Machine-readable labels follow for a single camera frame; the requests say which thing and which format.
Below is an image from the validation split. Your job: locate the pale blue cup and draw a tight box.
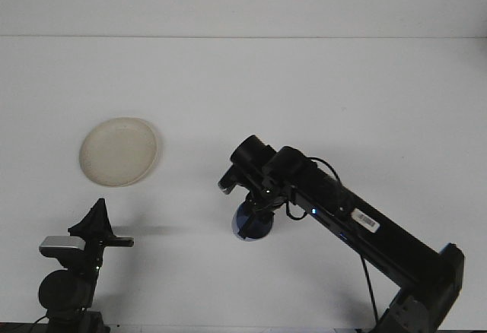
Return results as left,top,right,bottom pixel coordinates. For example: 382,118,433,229
231,201,274,242

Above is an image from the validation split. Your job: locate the pale round plate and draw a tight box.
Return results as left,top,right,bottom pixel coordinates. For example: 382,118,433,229
78,117,159,188

